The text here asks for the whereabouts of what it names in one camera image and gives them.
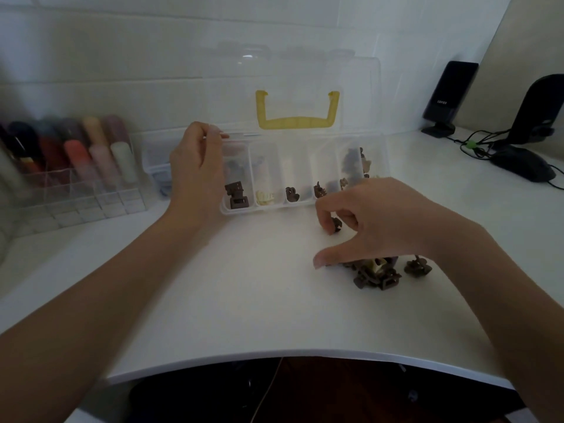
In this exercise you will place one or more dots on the person's left hand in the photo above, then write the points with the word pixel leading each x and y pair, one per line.
pixel 196 171

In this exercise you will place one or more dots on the person's right hand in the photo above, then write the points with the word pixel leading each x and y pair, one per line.
pixel 387 220

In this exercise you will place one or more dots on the person's right thumb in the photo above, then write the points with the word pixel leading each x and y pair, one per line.
pixel 332 255

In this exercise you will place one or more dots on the person's left fingers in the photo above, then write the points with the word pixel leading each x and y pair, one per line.
pixel 211 129

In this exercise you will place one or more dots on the small dark brown hair clip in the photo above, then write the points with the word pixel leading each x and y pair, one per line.
pixel 337 225

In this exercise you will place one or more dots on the clear plastic compartment box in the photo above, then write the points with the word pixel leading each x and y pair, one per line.
pixel 304 162

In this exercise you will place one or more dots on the person's left forearm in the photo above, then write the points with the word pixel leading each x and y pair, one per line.
pixel 88 312

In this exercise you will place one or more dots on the person's right forearm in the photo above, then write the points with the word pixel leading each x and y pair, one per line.
pixel 506 303

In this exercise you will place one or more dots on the cream hair claw clip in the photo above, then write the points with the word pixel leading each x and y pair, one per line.
pixel 379 265
pixel 266 198

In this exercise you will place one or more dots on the dark brown rectangular hair clip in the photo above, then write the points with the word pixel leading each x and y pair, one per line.
pixel 391 281
pixel 233 188
pixel 240 202

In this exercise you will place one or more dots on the small clear storage box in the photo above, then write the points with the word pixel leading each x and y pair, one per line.
pixel 152 162

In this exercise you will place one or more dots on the small brown hair claw clip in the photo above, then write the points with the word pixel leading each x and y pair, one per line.
pixel 343 184

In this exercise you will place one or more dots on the brown flower hair claw clip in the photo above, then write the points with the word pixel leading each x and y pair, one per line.
pixel 417 266

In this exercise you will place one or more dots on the dark hair claw clip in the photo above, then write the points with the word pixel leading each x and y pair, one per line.
pixel 352 162

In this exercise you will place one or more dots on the row of lipsticks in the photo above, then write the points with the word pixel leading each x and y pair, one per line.
pixel 79 149

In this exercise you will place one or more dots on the clear acrylic lipstick organizer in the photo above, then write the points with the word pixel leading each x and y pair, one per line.
pixel 83 207

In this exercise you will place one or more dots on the black desktop speaker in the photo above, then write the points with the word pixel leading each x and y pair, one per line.
pixel 449 94
pixel 537 110

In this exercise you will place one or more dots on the black computer mouse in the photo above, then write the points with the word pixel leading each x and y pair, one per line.
pixel 522 162

